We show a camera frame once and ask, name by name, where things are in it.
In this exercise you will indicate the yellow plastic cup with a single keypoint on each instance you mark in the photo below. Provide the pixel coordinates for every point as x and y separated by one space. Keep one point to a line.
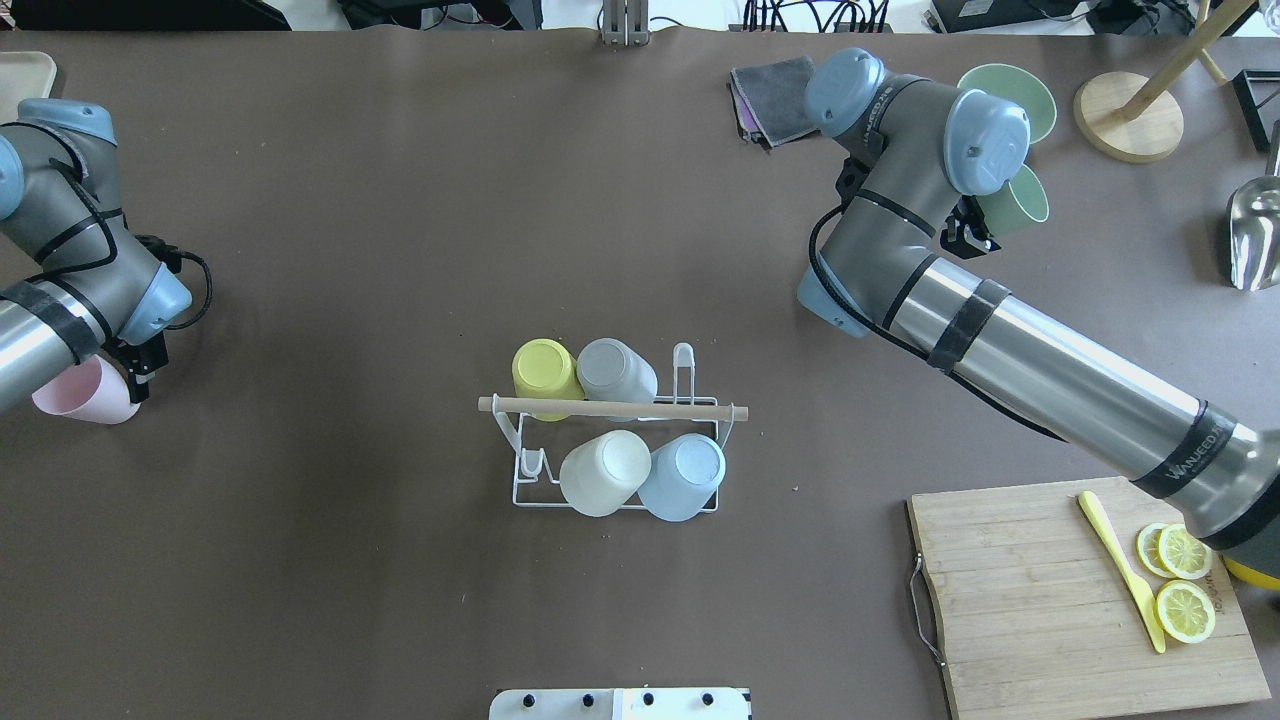
544 368

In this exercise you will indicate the white wire cup rack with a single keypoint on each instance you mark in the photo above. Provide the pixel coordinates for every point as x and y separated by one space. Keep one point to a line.
541 432

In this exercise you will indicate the green plastic cup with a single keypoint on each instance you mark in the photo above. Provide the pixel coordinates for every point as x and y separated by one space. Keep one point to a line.
1019 204

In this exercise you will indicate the light blue plastic cup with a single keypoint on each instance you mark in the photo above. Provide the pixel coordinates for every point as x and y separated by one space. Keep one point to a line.
685 473

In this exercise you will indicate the pink plastic cup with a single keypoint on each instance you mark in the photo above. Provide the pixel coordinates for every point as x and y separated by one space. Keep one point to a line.
93 391

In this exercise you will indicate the lemon slice lower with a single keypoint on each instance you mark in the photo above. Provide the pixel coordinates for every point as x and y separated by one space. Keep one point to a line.
1185 611

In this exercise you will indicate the green bowl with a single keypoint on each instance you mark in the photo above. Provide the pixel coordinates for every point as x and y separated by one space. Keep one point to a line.
1020 86

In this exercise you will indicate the purple cloth under grey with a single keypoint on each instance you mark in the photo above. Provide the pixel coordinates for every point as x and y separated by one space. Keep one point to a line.
748 128

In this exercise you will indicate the grey plastic cup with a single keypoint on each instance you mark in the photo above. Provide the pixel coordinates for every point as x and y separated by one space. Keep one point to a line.
609 371

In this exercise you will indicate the white plastic cup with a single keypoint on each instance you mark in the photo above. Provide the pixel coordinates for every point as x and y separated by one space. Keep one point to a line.
597 478

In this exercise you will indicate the grey folded cloth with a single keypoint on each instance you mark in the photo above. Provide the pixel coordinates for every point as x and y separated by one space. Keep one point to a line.
775 94

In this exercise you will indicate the wooden stand with round base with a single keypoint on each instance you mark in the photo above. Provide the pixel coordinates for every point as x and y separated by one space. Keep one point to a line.
1134 118

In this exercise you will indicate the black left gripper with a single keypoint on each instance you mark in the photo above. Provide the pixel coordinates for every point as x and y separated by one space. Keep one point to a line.
146 361

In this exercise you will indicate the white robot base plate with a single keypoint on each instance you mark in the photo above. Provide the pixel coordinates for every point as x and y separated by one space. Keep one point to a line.
696 702

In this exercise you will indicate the lemon slice hidden behind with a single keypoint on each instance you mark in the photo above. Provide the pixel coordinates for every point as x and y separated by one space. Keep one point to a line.
1146 545

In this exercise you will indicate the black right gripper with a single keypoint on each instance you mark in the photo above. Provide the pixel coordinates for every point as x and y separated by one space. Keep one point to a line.
968 232

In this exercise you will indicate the lemon slice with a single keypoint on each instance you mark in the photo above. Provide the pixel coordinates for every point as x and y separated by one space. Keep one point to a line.
1182 555
1185 611

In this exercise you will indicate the metal scoop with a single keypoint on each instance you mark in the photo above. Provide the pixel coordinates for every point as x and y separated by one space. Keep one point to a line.
1253 225

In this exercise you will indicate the black frame object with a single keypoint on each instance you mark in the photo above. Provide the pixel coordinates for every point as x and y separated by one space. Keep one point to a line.
1256 92

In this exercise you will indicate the lemon slice upper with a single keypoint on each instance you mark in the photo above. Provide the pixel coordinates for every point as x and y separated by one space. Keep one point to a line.
1182 555

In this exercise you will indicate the beige plastic tray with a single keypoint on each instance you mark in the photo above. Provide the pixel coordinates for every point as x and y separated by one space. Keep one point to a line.
24 74

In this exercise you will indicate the yellow plastic knife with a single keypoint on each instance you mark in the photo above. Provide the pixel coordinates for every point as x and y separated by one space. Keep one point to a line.
1137 587

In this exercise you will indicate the whole yellow lemon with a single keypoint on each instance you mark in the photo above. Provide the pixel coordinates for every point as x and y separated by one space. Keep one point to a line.
1249 575

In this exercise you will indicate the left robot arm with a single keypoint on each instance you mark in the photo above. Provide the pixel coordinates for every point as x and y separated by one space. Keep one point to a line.
100 287

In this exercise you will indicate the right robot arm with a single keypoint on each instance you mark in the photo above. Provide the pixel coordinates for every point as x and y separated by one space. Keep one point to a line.
915 148

